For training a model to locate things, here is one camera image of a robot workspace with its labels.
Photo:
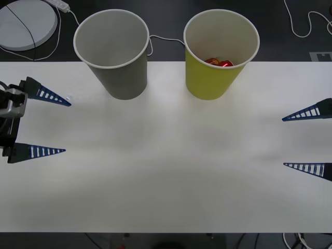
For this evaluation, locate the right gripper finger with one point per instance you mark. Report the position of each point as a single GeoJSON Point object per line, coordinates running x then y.
{"type": "Point", "coordinates": [319, 169]}
{"type": "Point", "coordinates": [321, 109]}

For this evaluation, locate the yellow-green waste bin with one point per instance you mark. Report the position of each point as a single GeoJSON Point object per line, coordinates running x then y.
{"type": "Point", "coordinates": [207, 80]}

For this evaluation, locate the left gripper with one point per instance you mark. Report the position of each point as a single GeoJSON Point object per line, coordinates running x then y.
{"type": "Point", "coordinates": [9, 132]}

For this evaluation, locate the white round disc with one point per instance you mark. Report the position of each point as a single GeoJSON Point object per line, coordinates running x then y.
{"type": "Point", "coordinates": [15, 28]}

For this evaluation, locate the grey waste bin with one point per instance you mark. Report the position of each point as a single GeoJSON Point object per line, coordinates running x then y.
{"type": "Point", "coordinates": [122, 75]}

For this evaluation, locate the white power strip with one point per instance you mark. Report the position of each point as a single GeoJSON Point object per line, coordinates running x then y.
{"type": "Point", "coordinates": [58, 3]}

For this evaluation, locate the red drink can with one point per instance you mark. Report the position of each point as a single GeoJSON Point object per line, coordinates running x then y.
{"type": "Point", "coordinates": [226, 63]}

